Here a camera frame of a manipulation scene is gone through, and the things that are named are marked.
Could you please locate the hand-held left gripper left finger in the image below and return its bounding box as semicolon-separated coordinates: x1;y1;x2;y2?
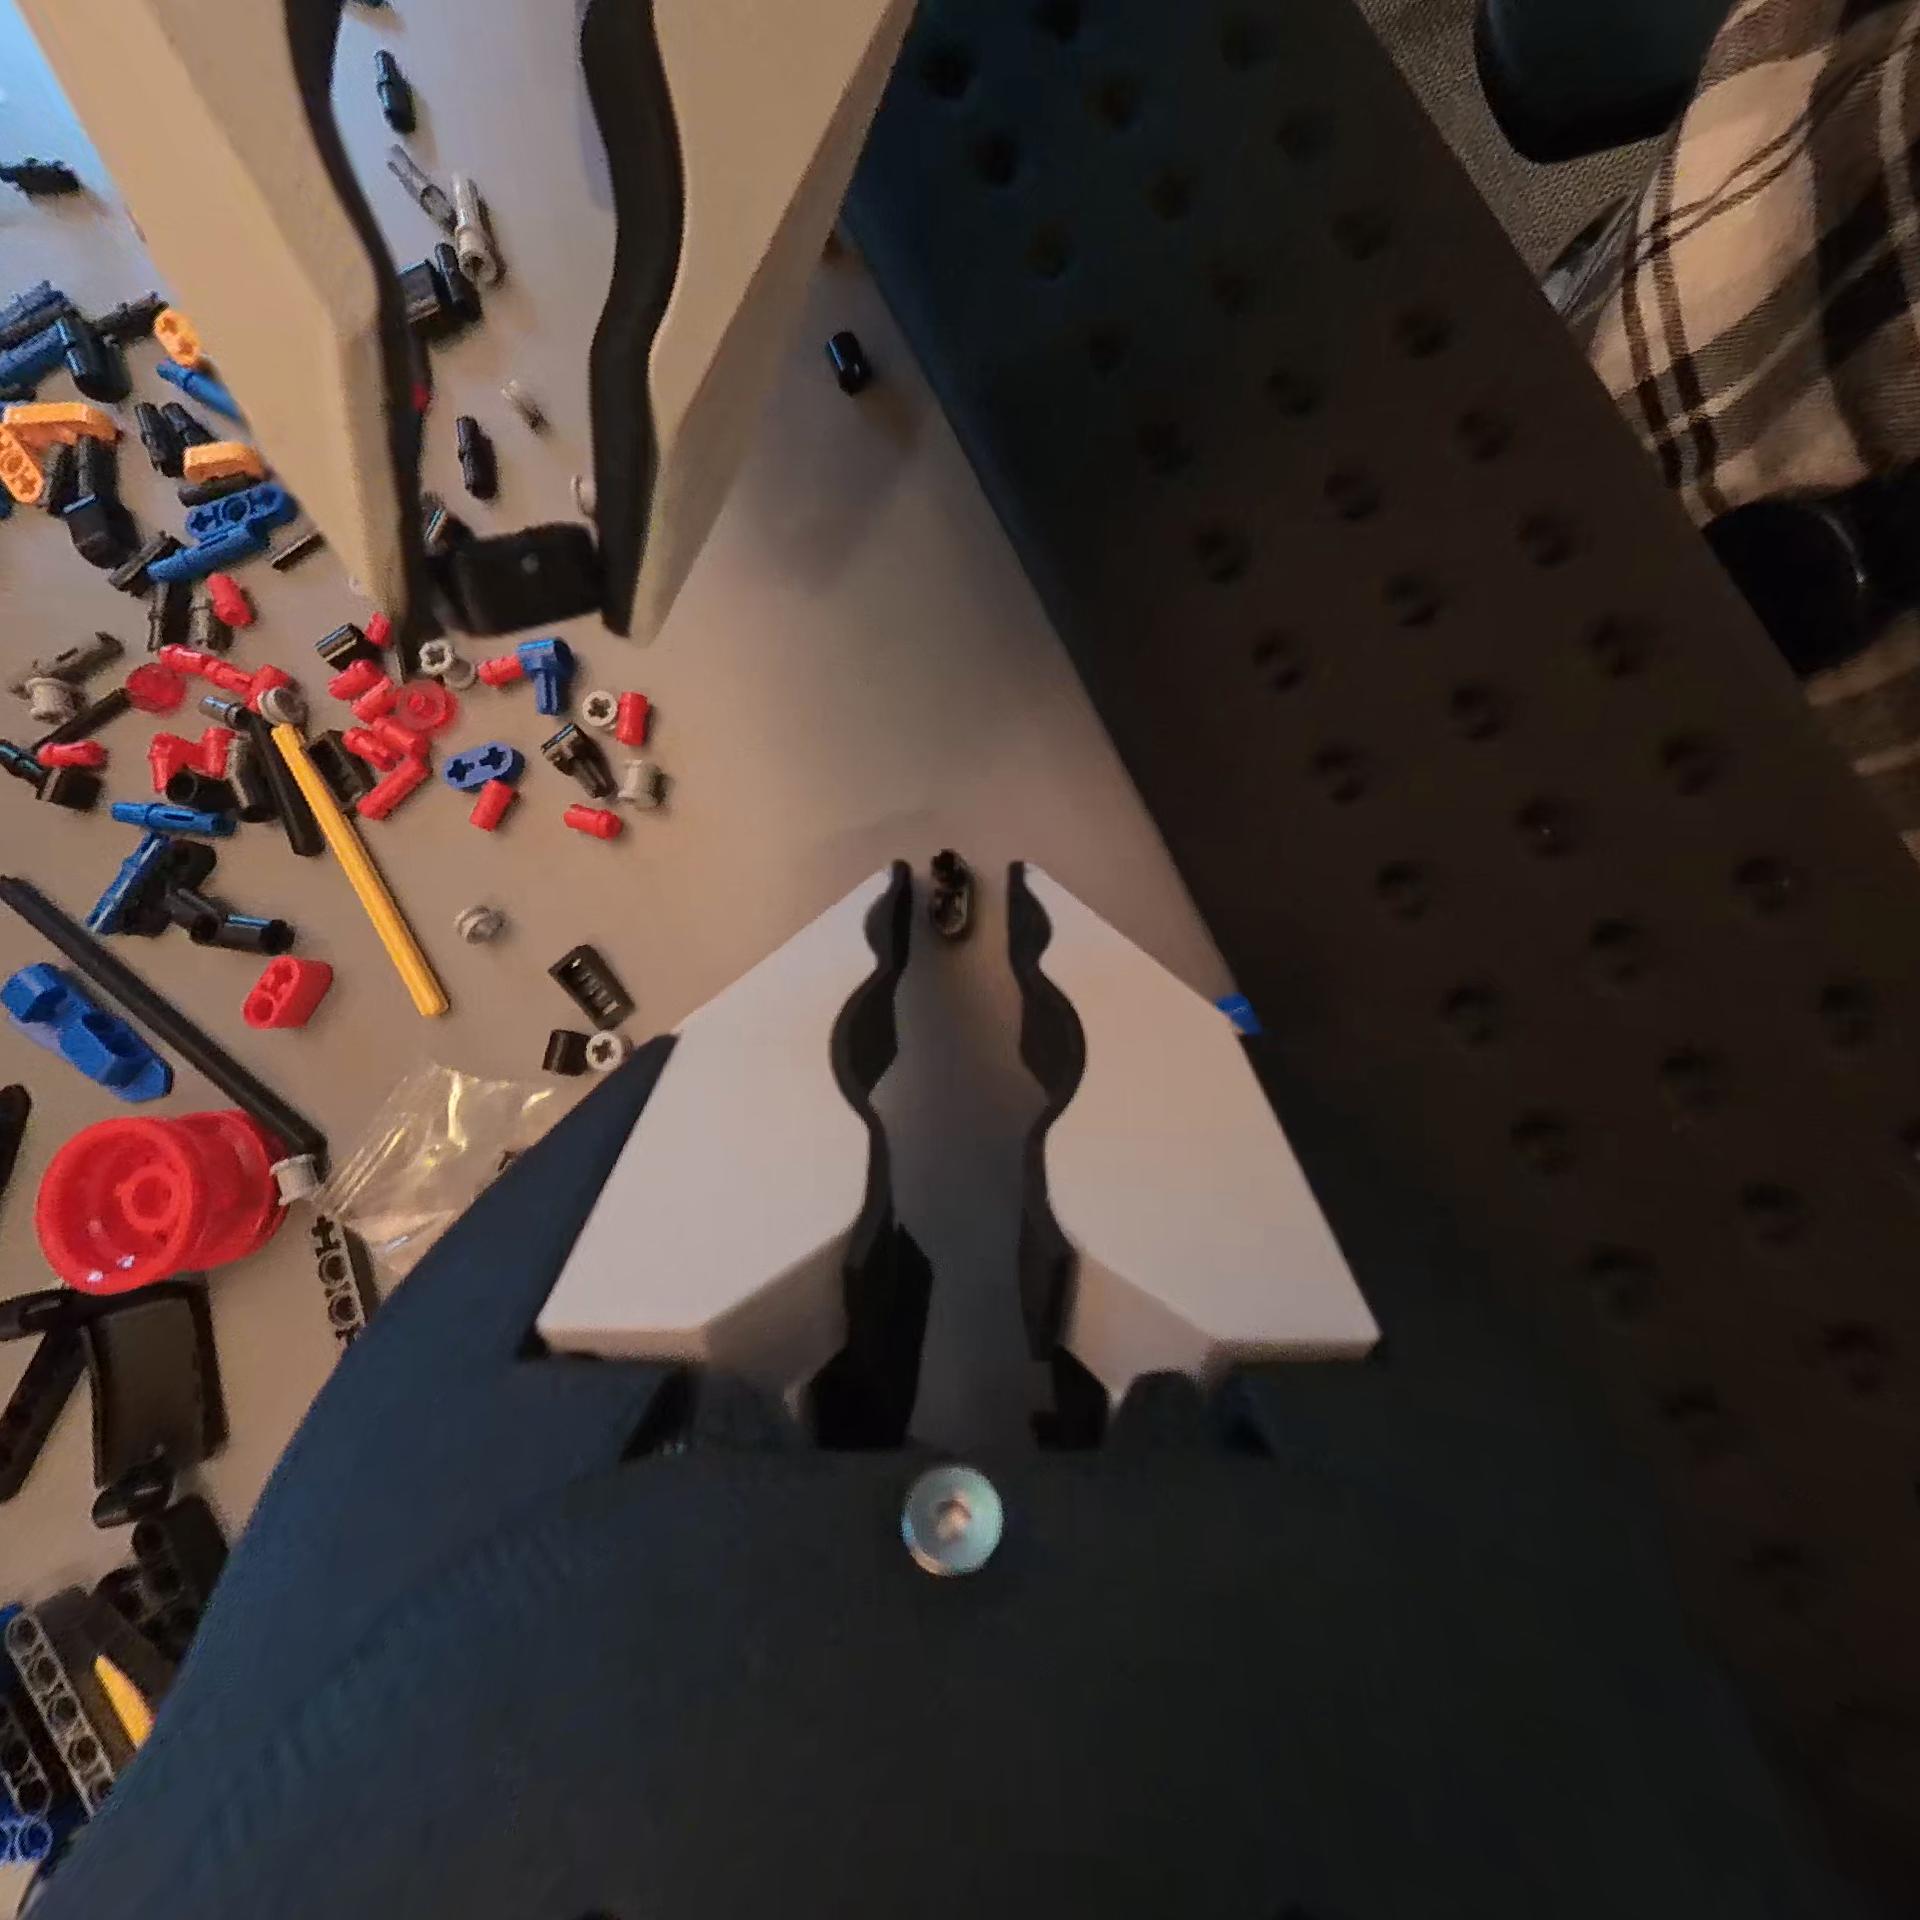
536;860;934;1451

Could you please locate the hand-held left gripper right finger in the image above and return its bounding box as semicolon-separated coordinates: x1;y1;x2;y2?
1008;860;1383;1450

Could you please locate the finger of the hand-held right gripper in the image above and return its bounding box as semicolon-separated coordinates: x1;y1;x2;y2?
23;0;440;643
576;0;920;647

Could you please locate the grey desk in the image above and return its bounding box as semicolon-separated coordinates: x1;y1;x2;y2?
0;0;1262;1801

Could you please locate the black grille tile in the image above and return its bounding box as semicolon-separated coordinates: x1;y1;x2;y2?
547;944;635;1034

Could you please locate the clear zip bag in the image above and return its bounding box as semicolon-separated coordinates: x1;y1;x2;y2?
317;1063;579;1261

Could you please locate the pile of small connector pieces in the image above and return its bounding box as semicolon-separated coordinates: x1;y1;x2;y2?
0;45;669;962

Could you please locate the black thin cross-hole liftarm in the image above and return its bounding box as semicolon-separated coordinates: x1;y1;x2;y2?
307;1212;376;1347

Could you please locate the yellow axle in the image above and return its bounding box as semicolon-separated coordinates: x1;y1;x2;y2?
269;720;452;1021

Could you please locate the black and grey pin connector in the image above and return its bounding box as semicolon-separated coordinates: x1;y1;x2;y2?
15;631;126;714

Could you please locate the red wheel rim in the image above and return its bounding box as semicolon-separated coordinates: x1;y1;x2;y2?
31;1112;291;1297

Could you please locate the black long axle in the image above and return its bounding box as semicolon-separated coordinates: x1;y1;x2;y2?
0;879;331;1157

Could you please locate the black glossy curved panel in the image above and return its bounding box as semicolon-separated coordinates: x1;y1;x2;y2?
83;1282;227;1488

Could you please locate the blue wedge panel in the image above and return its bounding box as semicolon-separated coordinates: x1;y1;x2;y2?
0;965;174;1105

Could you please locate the black thick beam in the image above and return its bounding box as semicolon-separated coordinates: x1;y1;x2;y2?
89;1493;231;1667

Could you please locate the black flat liftarm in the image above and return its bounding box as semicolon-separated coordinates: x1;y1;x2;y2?
0;1287;89;1501

